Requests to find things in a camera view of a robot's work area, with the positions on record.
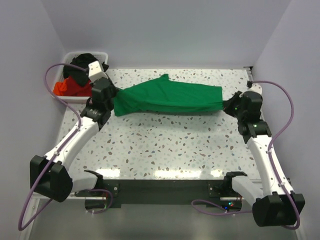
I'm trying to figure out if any green t shirt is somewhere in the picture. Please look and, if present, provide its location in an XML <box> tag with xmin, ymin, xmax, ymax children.
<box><xmin>113</xmin><ymin>74</ymin><xmax>223</xmax><ymax>117</ymax></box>

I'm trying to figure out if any red t shirt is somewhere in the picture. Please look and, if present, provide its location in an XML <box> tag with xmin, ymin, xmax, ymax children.
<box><xmin>62</xmin><ymin>76</ymin><xmax>92</xmax><ymax>97</ymax></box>

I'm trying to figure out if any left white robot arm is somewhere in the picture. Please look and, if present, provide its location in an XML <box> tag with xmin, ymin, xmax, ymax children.
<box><xmin>29</xmin><ymin>77</ymin><xmax>118</xmax><ymax>203</ymax></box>

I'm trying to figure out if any orange t shirt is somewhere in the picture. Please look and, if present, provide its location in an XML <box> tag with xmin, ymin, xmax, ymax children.
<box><xmin>52</xmin><ymin>80</ymin><xmax>68</xmax><ymax>96</ymax></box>

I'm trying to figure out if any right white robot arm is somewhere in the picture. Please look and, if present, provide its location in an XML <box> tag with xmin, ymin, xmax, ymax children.
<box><xmin>222</xmin><ymin>90</ymin><xmax>305</xmax><ymax>228</ymax></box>

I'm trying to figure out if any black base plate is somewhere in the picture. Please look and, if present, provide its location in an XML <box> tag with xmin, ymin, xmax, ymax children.
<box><xmin>75</xmin><ymin>179</ymin><xmax>242</xmax><ymax>210</ymax></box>

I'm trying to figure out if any black t shirt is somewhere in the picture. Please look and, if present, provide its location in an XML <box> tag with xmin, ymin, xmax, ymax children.
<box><xmin>62</xmin><ymin>52</ymin><xmax>110</xmax><ymax>88</ymax></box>

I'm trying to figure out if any white laundry basket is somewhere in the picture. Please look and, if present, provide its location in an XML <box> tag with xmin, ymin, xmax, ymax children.
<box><xmin>51</xmin><ymin>51</ymin><xmax>109</xmax><ymax>104</ymax></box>

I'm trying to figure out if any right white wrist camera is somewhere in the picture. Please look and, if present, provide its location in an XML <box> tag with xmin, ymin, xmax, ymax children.
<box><xmin>247</xmin><ymin>81</ymin><xmax>263</xmax><ymax>95</ymax></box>

